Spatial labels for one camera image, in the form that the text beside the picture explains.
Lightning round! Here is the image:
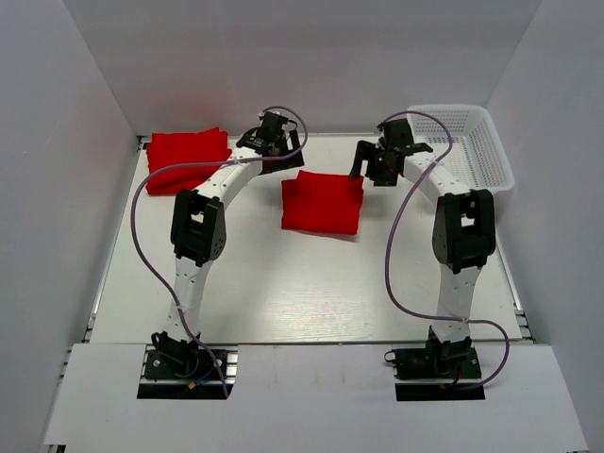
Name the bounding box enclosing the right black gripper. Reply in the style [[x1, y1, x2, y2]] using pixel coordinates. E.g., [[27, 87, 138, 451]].
[[348, 140, 399, 187]]

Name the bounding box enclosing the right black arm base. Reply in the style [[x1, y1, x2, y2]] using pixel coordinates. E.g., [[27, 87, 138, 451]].
[[383, 347, 486, 403]]

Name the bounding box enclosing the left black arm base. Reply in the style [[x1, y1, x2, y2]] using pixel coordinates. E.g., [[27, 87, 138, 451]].
[[137, 332, 238, 400]]

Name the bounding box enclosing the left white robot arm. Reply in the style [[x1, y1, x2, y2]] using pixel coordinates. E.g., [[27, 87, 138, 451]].
[[162, 106, 308, 344]]

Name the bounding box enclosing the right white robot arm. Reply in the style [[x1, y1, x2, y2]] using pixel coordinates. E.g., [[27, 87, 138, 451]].
[[349, 116, 495, 377]]

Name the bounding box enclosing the folded red t shirt stack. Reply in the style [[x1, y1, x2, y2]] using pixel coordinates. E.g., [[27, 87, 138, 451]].
[[145, 127, 231, 196]]

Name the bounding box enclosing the white plastic basket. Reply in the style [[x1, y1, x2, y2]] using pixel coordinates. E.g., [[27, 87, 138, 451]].
[[404, 104, 515, 205]]

